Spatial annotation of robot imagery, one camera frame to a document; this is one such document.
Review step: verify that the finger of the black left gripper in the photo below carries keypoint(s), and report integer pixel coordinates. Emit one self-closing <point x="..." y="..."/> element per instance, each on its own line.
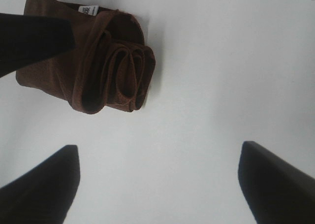
<point x="25" y="40"/>

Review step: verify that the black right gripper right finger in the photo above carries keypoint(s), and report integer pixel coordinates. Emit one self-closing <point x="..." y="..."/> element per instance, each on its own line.
<point x="276" y="191"/>

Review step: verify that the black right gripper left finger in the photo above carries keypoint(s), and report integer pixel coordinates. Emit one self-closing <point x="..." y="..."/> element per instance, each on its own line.
<point x="45" y="194"/>

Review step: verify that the brown towel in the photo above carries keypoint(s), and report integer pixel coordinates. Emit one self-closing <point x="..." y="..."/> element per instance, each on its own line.
<point x="109" y="66"/>

